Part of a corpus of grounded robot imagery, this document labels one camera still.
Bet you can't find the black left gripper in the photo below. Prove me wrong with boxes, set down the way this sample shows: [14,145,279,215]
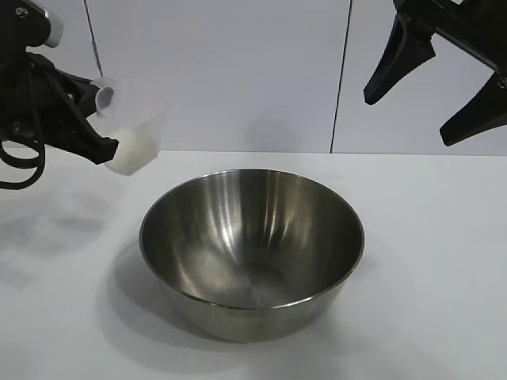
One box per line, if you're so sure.
[0,53,120,165]

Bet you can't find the black cable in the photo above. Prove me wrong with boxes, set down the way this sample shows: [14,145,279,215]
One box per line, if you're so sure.
[0,59,48,190]

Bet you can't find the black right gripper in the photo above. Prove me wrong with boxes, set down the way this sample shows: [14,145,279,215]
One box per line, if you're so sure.
[363,0,507,147]

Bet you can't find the clear plastic measuring cup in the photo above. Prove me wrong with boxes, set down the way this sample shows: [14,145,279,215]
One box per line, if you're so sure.
[89,78,171,177]

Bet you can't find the stainless steel mixing bowl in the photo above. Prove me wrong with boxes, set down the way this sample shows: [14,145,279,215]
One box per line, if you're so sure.
[138,169,366,342]

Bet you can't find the white rice grains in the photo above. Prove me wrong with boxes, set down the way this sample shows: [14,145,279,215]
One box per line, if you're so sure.
[105,127,162,177]

